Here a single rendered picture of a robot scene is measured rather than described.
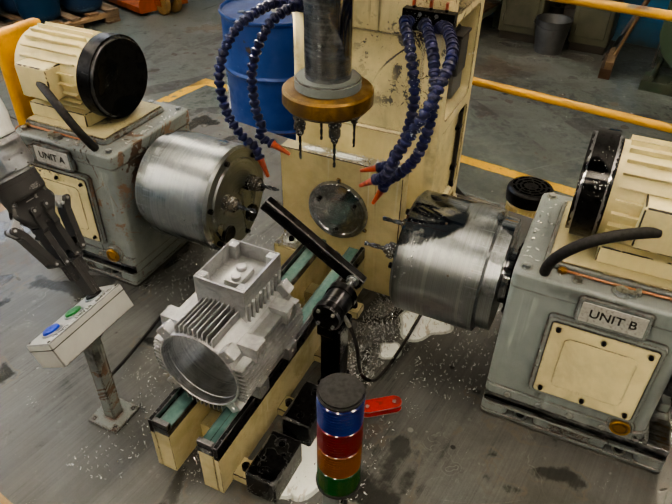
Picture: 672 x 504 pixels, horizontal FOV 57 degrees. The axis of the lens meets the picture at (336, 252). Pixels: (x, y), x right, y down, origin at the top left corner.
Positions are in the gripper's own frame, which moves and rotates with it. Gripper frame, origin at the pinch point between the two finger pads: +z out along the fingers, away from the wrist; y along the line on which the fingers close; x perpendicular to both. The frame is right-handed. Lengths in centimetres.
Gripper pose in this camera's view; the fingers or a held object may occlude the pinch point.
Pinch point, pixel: (81, 276)
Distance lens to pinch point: 118.2
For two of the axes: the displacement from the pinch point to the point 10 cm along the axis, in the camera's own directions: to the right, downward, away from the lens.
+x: -8.1, 1.3, 5.7
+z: 4.0, 8.3, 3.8
